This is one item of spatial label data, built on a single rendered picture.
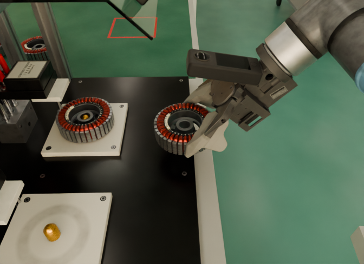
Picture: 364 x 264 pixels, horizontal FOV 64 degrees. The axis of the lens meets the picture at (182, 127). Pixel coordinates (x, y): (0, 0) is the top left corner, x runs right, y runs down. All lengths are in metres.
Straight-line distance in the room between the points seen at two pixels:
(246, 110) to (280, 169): 1.13
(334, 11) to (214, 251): 0.38
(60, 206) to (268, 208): 1.09
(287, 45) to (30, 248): 0.47
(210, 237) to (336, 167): 1.30
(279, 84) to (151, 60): 0.49
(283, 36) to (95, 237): 0.40
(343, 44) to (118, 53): 0.68
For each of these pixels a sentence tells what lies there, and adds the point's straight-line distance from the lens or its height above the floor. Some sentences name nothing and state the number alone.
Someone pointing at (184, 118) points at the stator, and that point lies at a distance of 0.55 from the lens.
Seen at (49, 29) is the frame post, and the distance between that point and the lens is 0.75.
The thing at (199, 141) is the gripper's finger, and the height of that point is 0.86.
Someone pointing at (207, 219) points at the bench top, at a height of 0.75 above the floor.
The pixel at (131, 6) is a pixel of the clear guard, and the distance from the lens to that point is 0.46.
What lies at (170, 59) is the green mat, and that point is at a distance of 0.89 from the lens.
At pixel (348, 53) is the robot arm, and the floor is 1.03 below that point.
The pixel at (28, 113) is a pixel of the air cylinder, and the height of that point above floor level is 0.80.
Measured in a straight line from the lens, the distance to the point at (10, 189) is 0.45.
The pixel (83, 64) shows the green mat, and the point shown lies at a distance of 0.92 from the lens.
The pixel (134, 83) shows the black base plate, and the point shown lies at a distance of 0.77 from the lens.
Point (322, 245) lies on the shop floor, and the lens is 1.45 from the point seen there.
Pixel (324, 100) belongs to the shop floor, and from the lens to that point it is 2.15.
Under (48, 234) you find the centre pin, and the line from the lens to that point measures 0.49.
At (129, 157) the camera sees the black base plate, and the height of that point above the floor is 0.77.
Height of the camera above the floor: 1.20
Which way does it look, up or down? 44 degrees down
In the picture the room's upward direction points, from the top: straight up
